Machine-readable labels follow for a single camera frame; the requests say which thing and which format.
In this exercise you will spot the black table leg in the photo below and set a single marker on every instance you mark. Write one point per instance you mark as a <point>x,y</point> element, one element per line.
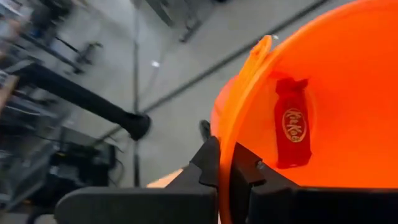
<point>93,99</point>

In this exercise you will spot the orange plastic halloween bucket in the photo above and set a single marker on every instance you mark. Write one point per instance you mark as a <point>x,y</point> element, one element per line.
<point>342,93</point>

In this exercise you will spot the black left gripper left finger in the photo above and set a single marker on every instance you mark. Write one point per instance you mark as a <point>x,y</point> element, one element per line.
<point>186,205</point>

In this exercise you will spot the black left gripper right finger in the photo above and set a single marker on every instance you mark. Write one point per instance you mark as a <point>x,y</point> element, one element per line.
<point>280,205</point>

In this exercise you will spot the black equipment cases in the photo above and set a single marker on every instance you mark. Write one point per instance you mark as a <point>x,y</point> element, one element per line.
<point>77,161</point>

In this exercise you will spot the red KitKat candy bar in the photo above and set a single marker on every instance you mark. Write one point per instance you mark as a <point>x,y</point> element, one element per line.
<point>292,124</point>

